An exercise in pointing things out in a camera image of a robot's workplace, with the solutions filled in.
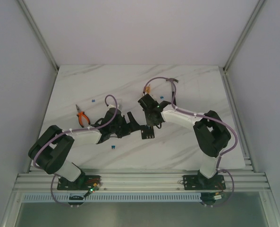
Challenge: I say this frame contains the white slotted cable duct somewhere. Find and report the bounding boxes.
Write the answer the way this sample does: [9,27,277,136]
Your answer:
[22,192,202,203]

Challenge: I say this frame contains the claw hammer black handle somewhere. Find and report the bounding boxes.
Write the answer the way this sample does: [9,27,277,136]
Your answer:
[166,78,178,105]

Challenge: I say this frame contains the black fuse box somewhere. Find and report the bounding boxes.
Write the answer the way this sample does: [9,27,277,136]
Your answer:
[141,125,155,140]

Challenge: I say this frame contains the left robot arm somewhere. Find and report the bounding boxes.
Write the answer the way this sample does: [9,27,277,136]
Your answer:
[28,107,141,190]

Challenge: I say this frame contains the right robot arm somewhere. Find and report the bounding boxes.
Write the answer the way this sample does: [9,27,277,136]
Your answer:
[138,94,231,190]

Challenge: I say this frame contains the clear plastic fuse box cover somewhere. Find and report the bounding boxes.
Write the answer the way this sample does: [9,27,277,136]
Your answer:
[117,98,122,110]

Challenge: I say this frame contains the orange fuse holder block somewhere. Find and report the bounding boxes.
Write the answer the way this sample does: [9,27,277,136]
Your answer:
[143,84,151,95]

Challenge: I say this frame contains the orange handled pliers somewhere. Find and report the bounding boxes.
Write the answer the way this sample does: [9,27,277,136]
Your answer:
[76,105,90,128]

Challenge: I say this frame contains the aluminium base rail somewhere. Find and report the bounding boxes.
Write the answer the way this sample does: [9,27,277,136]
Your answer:
[13,168,271,192]

